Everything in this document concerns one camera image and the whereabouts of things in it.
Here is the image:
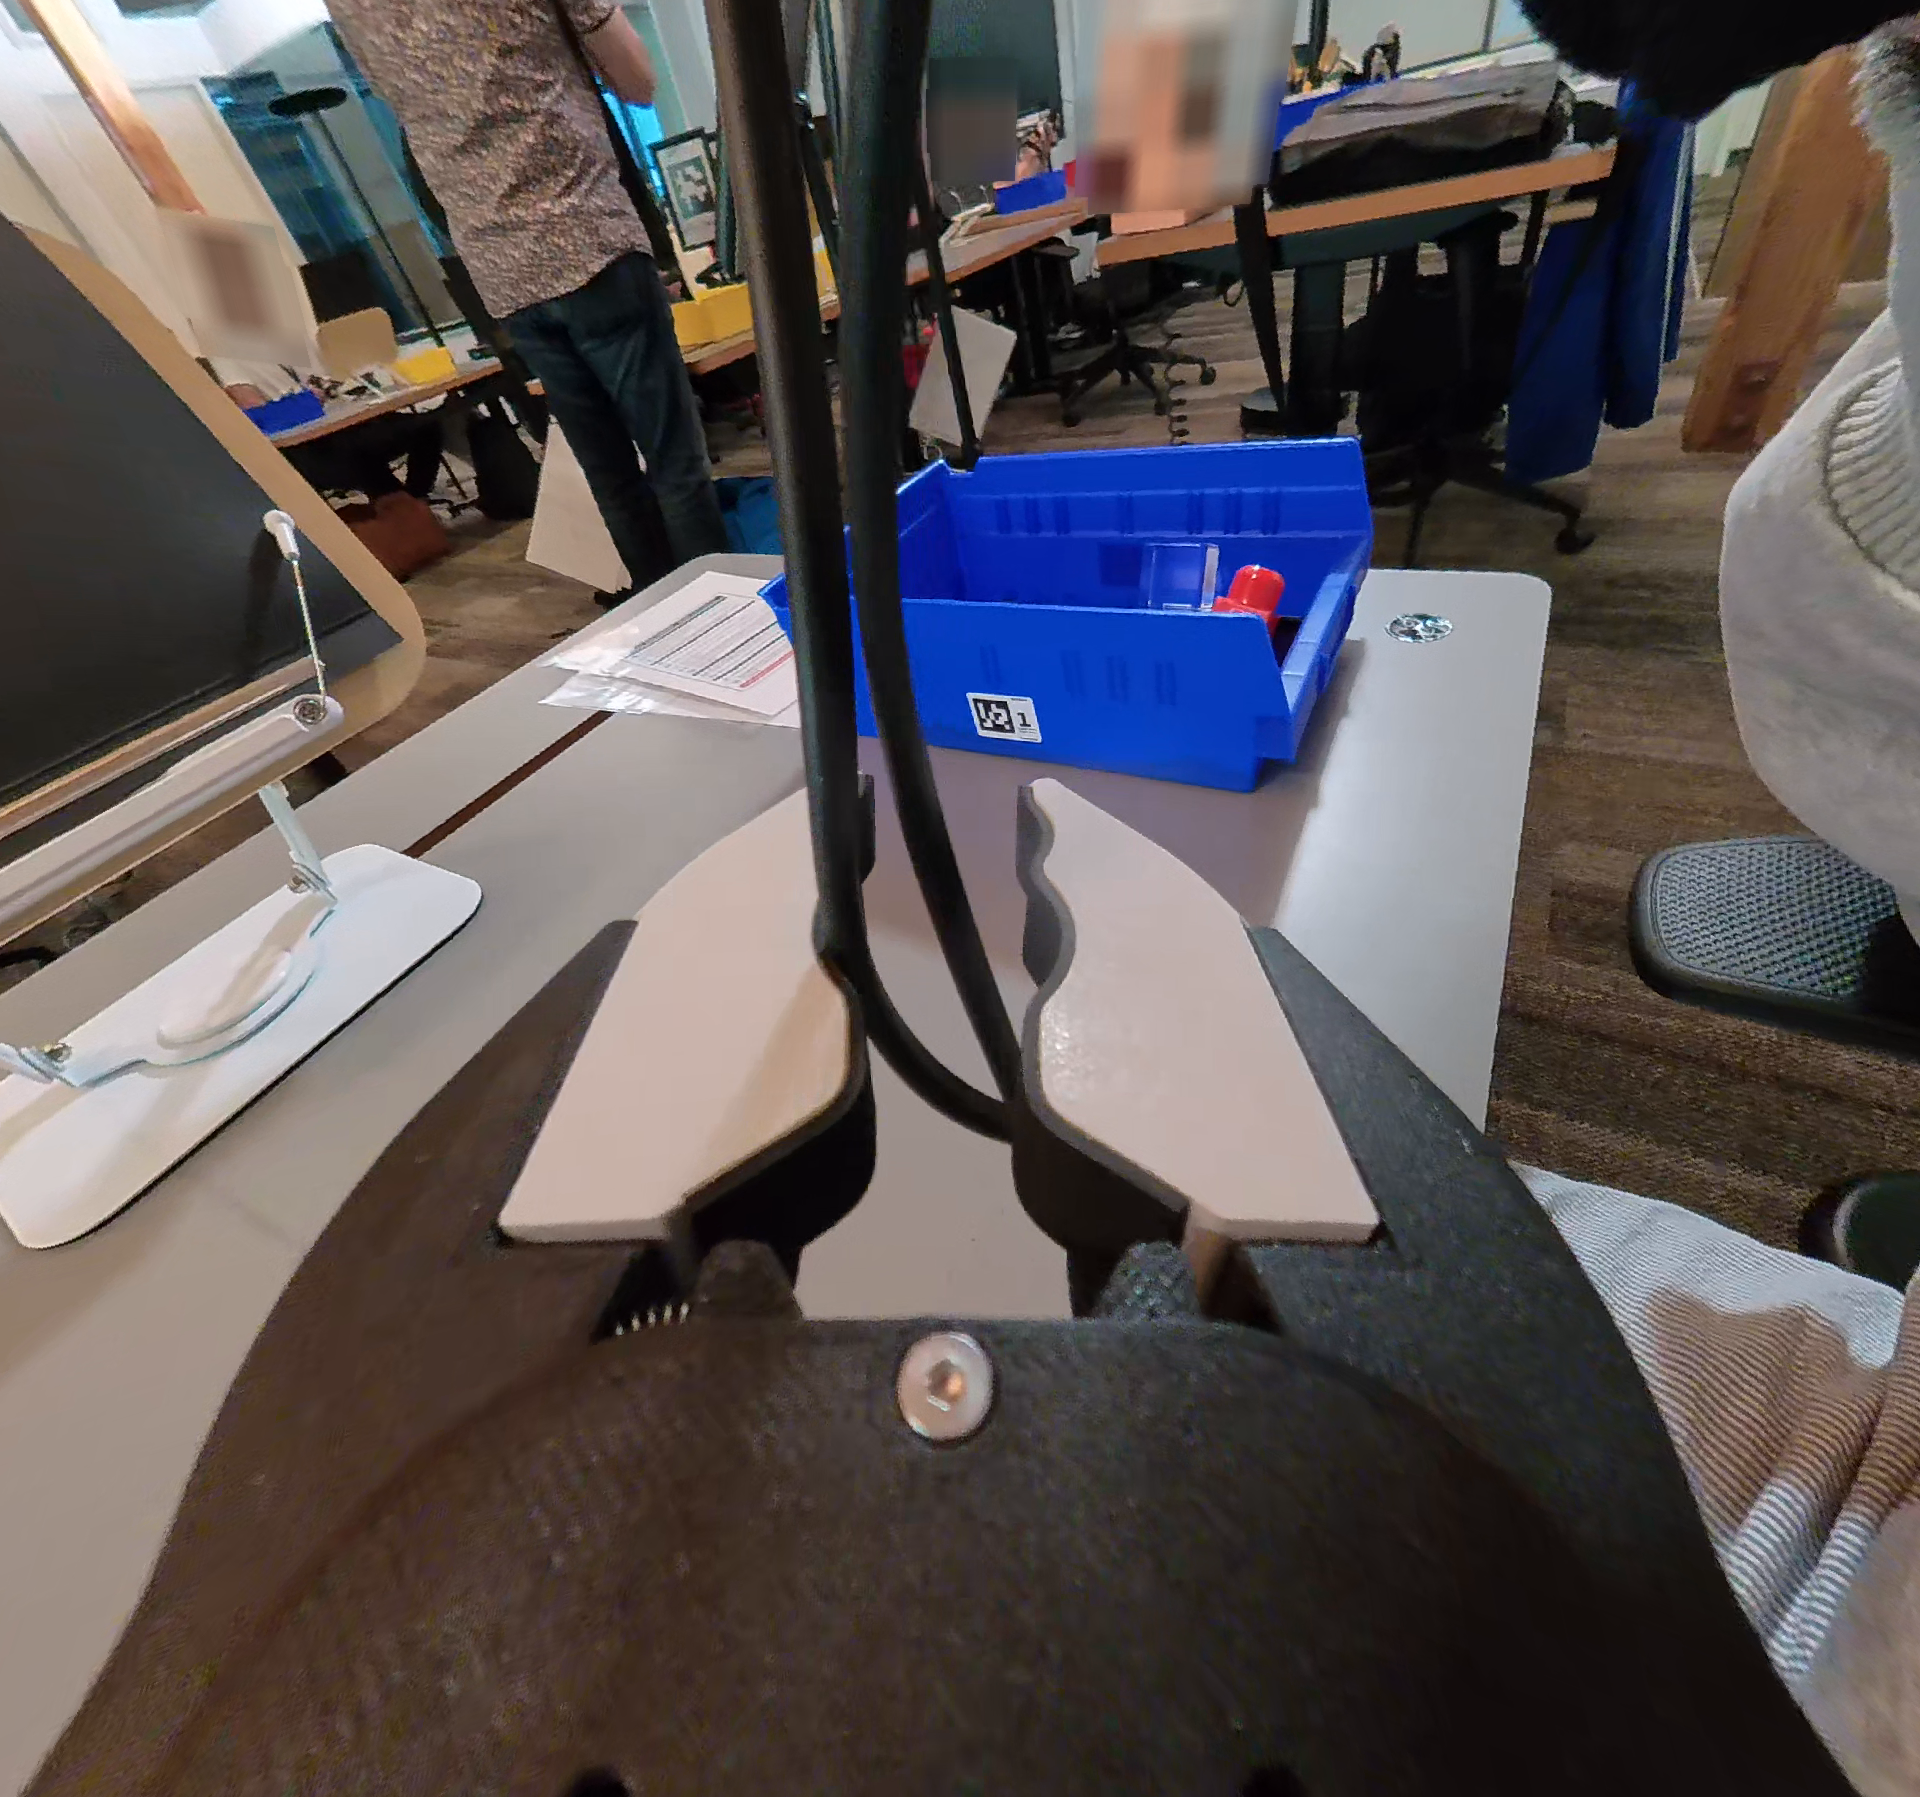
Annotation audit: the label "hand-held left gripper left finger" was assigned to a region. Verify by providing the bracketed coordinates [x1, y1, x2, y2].
[494, 775, 878, 1252]

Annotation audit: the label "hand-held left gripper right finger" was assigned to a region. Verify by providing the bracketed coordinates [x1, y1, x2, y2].
[1015, 778, 1386, 1252]

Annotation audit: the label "blue plastic bin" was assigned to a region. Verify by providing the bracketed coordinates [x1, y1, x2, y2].
[757, 436, 1373, 795]

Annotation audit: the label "black cable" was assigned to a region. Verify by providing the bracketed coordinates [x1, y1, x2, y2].
[680, 0, 1042, 1144]

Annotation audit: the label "dark grey bag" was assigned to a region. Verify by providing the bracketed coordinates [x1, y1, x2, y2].
[1276, 65, 1580, 174]

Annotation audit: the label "blue jacket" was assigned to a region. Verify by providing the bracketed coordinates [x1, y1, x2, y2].
[1504, 117, 1699, 483]

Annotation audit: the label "wooden edged desk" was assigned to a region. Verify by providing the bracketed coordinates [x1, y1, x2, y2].
[1093, 147, 1624, 272]

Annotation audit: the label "papers in plastic sleeve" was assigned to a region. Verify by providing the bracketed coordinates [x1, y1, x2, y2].
[540, 590, 807, 732]

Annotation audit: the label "black office chair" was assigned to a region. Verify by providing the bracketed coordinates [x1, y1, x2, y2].
[1048, 237, 1220, 431]
[1343, 208, 1596, 558]

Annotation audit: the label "white hanging paper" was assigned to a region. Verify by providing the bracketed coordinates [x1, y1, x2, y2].
[906, 309, 1018, 459]
[526, 425, 632, 594]

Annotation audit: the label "person's striped shirt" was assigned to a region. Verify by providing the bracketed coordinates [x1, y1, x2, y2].
[1501, 1164, 1920, 1797]

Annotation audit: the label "black monitor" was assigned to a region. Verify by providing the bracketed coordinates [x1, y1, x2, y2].
[926, 0, 1071, 137]

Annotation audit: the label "black board with wooden edge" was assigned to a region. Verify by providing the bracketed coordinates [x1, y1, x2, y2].
[0, 214, 429, 855]

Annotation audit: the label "framed picture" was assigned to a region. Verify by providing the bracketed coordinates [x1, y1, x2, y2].
[649, 130, 719, 254]

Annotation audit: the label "wooden post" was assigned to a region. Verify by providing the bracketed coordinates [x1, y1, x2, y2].
[1679, 46, 1895, 459]

